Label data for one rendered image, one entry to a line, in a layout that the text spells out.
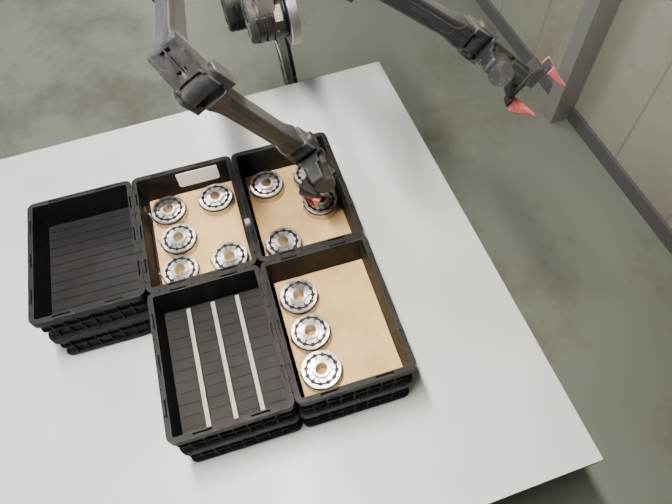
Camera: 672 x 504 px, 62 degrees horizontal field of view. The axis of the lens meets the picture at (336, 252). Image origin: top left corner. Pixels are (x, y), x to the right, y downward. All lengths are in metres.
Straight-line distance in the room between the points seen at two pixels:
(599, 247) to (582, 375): 0.64
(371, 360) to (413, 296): 0.31
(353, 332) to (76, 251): 0.86
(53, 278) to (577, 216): 2.23
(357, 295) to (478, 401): 0.43
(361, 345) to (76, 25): 3.18
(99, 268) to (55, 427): 0.45
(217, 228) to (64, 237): 0.46
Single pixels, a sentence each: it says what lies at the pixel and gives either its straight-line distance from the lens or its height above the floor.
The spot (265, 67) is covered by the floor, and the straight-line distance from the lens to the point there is 3.45.
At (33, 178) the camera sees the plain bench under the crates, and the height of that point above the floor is 0.70.
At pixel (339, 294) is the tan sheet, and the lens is 1.53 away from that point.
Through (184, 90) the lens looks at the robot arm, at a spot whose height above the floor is 1.44.
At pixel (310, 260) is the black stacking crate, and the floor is 0.89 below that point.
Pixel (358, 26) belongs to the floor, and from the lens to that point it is 3.69.
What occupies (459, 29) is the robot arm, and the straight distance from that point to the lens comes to 1.36.
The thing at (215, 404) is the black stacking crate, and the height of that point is 0.83.
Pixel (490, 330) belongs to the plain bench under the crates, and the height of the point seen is 0.70.
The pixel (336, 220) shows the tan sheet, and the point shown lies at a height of 0.83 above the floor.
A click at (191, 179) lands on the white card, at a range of 1.76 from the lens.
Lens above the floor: 2.20
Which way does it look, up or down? 59 degrees down
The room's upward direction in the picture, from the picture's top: 4 degrees counter-clockwise
